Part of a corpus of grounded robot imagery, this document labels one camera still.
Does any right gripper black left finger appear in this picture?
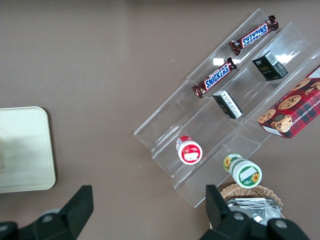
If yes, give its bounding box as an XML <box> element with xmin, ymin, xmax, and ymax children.
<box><xmin>18</xmin><ymin>184</ymin><xmax>95</xmax><ymax>240</ymax></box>

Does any clear acrylic step shelf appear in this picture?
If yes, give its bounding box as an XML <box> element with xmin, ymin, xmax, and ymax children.
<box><xmin>133</xmin><ymin>8</ymin><xmax>320</xmax><ymax>209</ymax></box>

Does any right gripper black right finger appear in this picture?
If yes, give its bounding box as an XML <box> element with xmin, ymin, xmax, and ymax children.
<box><xmin>199</xmin><ymin>184</ymin><xmax>253</xmax><ymax>240</ymax></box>

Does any green sunflower yogurt cup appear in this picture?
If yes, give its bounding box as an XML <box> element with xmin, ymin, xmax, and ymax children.
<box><xmin>222</xmin><ymin>152</ymin><xmax>263</xmax><ymax>189</ymax></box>

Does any brown Snickers bar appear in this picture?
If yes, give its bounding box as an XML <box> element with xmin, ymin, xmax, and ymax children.
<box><xmin>191</xmin><ymin>57</ymin><xmax>238</xmax><ymax>100</ymax></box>
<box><xmin>229</xmin><ymin>15</ymin><xmax>280</xmax><ymax>57</ymax></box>

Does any tan wicker basket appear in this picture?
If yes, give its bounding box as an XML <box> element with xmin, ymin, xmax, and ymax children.
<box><xmin>219</xmin><ymin>183</ymin><xmax>286</xmax><ymax>230</ymax></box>

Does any beige plastic tray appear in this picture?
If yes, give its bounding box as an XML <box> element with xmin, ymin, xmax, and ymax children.
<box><xmin>0</xmin><ymin>106</ymin><xmax>57</xmax><ymax>194</ymax></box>

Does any red tartan cookie box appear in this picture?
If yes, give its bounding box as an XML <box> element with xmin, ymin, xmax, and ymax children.
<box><xmin>257</xmin><ymin>64</ymin><xmax>320</xmax><ymax>140</ymax></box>

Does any red yogurt cup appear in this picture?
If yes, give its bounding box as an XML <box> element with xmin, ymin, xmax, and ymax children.
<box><xmin>175</xmin><ymin>135</ymin><xmax>204</xmax><ymax>166</ymax></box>

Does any silver foil packet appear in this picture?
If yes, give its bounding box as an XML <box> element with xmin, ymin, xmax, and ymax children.
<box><xmin>225</xmin><ymin>197</ymin><xmax>283</xmax><ymax>227</ymax></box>

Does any small black box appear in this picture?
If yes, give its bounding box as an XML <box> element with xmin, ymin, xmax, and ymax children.
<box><xmin>212</xmin><ymin>89</ymin><xmax>244</xmax><ymax>120</ymax></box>
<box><xmin>250</xmin><ymin>50</ymin><xmax>289</xmax><ymax>82</ymax></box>

